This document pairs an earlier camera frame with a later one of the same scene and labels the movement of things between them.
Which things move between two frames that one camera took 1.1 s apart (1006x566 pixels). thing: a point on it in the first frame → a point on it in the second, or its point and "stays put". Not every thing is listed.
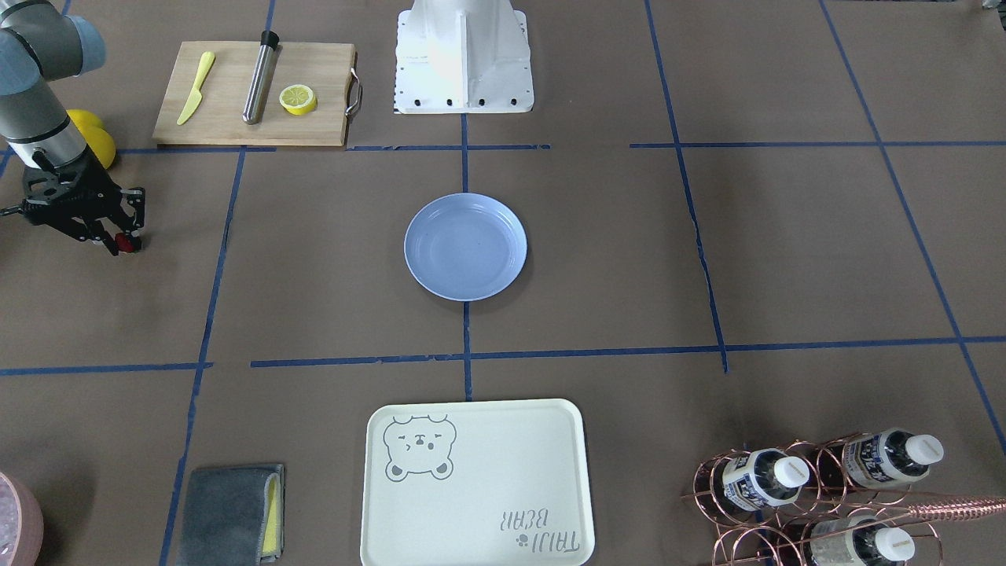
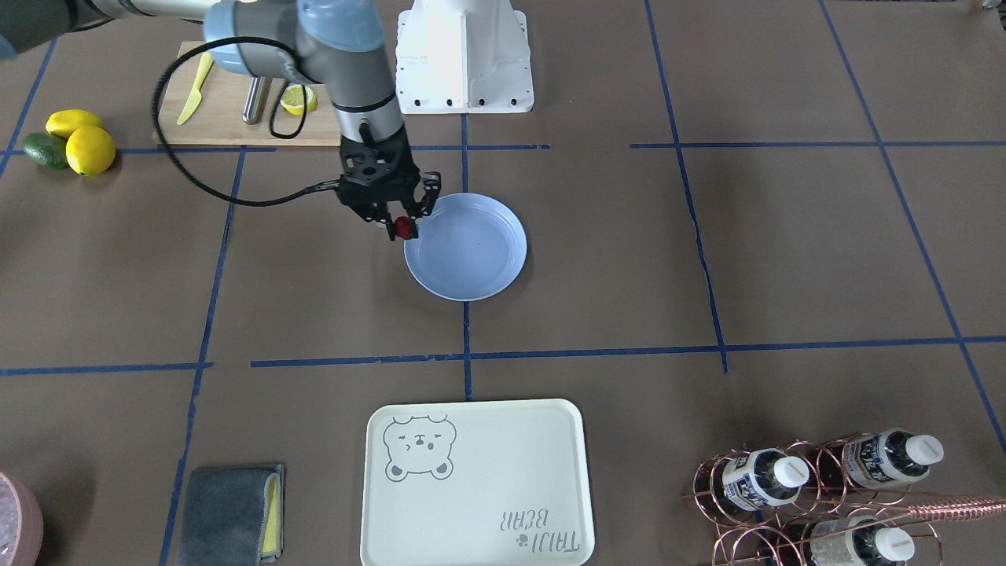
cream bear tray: (477, 483) stays put
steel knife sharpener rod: (255, 103) stays put
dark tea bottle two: (890, 457) stays put
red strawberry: (122, 243) → (405, 227)
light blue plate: (464, 247) stays put
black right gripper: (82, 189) → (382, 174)
